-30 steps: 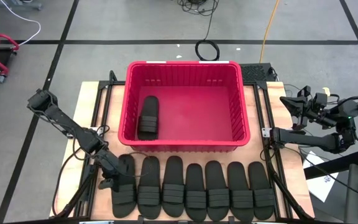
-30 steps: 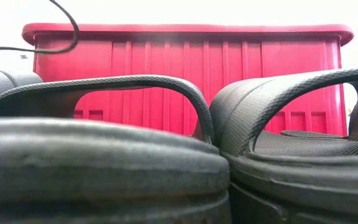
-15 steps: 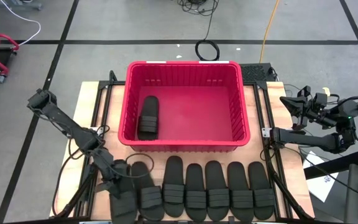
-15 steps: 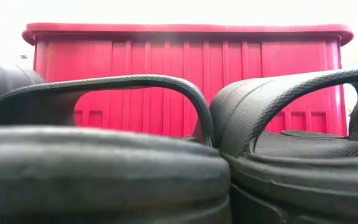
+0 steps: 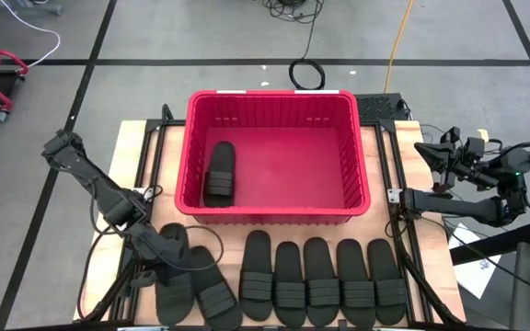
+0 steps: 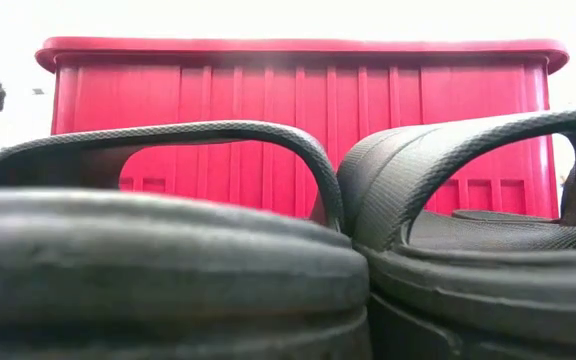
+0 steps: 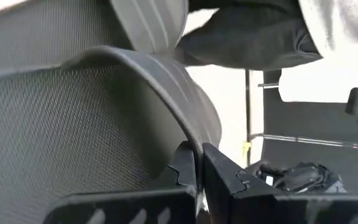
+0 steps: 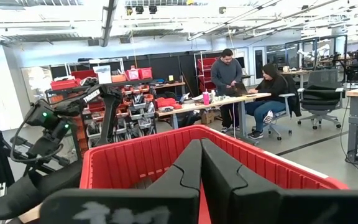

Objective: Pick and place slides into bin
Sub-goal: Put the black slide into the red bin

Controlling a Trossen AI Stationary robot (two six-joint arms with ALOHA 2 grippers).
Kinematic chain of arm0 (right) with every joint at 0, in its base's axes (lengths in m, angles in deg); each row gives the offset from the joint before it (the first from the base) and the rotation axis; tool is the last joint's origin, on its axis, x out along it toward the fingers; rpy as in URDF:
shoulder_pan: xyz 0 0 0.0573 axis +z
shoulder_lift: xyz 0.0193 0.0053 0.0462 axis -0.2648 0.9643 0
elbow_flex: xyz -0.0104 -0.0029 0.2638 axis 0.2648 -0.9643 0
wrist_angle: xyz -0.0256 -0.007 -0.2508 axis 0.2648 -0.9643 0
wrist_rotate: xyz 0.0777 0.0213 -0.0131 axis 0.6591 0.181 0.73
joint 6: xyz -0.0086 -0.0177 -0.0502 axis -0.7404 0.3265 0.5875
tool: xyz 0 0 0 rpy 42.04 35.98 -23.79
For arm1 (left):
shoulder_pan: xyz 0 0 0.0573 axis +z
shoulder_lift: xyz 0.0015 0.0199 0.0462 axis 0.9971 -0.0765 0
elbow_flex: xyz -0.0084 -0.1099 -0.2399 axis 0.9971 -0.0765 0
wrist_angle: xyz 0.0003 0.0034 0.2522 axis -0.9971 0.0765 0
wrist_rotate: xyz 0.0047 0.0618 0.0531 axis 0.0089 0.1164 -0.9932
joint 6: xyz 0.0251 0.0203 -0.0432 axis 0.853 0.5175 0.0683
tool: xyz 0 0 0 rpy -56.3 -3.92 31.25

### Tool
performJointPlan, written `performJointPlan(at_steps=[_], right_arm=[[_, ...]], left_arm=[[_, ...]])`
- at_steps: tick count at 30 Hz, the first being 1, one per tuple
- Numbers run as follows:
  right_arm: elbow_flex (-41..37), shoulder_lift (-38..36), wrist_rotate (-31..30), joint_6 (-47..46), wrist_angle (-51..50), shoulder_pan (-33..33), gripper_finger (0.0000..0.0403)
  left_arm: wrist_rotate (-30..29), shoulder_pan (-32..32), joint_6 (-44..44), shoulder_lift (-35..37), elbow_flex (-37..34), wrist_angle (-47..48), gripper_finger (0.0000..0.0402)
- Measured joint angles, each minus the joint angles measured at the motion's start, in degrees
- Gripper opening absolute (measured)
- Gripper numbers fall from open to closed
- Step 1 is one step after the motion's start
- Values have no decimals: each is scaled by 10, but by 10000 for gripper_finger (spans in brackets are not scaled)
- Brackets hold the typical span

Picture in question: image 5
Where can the white paper sheet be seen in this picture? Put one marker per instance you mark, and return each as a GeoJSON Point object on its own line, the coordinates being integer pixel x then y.
{"type": "Point", "coordinates": [474, 271]}

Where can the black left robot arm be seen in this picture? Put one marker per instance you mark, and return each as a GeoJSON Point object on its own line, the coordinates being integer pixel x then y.
{"type": "Point", "coordinates": [95, 184]}

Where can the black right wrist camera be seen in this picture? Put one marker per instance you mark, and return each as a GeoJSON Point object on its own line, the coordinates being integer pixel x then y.
{"type": "Point", "coordinates": [474, 147]}

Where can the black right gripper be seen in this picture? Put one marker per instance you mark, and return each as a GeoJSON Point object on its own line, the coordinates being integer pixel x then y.
{"type": "Point", "coordinates": [460, 167]}

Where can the white tape label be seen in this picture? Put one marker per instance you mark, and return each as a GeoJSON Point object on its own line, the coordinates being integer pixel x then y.
{"type": "Point", "coordinates": [232, 92]}
{"type": "Point", "coordinates": [315, 92]}

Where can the grey cart base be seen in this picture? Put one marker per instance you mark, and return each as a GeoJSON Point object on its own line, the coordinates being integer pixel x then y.
{"type": "Point", "coordinates": [21, 5]}

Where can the red plastic bin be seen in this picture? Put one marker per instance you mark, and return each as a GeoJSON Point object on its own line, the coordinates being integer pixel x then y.
{"type": "Point", "coordinates": [292, 165]}

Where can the black beam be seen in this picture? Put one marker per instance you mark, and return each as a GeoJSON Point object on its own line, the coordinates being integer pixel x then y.
{"type": "Point", "coordinates": [495, 243]}

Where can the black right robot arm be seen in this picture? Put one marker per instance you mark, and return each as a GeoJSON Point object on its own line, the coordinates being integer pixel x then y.
{"type": "Point", "coordinates": [453, 204]}

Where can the cream tag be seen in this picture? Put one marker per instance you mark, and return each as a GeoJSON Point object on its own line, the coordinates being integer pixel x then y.
{"type": "Point", "coordinates": [482, 134]}

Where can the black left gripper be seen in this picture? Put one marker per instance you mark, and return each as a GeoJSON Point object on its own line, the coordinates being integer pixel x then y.
{"type": "Point", "coordinates": [157, 243]}

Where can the black vented box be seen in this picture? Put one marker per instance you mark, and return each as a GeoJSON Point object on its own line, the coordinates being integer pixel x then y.
{"type": "Point", "coordinates": [377, 108]}

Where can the silver mounting bracket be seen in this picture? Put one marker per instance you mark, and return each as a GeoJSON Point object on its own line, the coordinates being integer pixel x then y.
{"type": "Point", "coordinates": [394, 195]}

